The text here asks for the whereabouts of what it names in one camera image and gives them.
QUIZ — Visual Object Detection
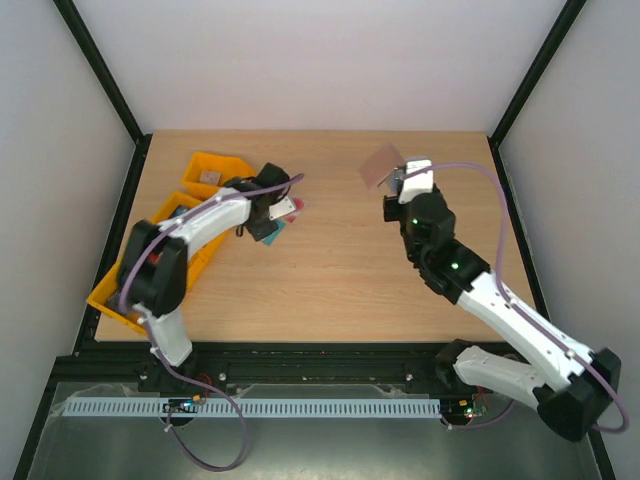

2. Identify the black left frame post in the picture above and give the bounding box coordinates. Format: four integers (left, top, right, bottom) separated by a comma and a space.
52, 0, 146, 149

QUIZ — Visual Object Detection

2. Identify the yellow bin top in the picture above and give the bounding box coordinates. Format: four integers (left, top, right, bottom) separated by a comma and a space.
181, 152, 256, 200

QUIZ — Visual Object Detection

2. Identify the grey slotted cable duct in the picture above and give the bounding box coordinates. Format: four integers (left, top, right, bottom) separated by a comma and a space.
62, 397, 441, 419

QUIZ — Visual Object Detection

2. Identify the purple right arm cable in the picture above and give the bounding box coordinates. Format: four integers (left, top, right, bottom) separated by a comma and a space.
404, 161, 631, 432

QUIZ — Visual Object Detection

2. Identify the teal credit card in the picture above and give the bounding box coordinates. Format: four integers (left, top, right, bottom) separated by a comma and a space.
261, 219, 287, 246

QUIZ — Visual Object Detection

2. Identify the pink card holder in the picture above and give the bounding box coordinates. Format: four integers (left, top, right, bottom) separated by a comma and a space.
358, 143, 405, 190

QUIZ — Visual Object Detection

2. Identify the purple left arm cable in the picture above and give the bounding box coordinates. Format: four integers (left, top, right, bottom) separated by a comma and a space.
117, 172, 305, 471

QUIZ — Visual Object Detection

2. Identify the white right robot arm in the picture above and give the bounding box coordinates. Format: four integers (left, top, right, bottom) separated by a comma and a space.
383, 190, 621, 442

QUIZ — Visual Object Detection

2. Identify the black right frame post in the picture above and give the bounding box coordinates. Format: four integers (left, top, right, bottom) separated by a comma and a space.
488, 0, 589, 151

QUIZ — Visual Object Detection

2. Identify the black frame post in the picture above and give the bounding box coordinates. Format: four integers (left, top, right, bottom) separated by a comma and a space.
52, 0, 146, 149
488, 0, 589, 151

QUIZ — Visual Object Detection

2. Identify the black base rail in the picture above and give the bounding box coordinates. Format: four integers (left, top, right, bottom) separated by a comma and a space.
48, 341, 471, 396

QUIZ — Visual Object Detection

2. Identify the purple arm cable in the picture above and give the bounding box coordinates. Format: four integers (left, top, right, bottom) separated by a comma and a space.
404, 161, 631, 432
117, 172, 305, 471

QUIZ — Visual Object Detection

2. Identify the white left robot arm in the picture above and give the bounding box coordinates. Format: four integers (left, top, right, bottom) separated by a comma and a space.
116, 163, 304, 367

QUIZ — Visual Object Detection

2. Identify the yellow bin bottom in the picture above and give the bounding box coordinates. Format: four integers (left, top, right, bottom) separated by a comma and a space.
87, 260, 146, 336

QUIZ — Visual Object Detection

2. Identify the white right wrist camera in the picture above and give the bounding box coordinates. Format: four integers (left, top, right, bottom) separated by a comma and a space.
386, 158, 434, 205

